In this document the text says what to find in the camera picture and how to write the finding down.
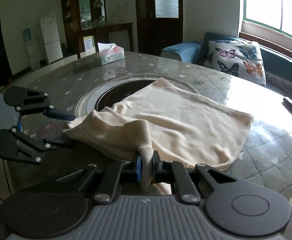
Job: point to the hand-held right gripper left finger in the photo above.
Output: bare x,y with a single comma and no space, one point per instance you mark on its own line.
137,167

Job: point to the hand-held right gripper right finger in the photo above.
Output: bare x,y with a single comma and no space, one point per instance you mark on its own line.
156,167

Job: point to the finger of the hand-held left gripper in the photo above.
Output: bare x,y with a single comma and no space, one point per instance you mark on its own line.
58,144
61,116

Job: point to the cream sweatshirt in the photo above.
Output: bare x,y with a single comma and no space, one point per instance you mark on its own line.
186,120

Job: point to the round black induction cooktop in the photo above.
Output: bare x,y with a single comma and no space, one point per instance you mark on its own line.
111,97

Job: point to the white water dispenser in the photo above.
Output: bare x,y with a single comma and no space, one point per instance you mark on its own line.
30,52

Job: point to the white refrigerator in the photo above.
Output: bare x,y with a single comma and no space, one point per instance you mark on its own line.
50,40

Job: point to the white tissue box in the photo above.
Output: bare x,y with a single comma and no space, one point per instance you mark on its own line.
113,55

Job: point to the dark wooden cabinet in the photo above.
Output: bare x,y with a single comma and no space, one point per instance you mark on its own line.
101,33

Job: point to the blue sofa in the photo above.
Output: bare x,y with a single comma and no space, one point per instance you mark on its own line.
183,51

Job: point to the dark wooden glass door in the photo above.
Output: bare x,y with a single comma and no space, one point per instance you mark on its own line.
146,30

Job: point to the butterfly print pillow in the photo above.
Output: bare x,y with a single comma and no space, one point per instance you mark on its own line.
236,60

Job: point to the green framed window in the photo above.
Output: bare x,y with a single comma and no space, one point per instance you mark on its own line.
273,0

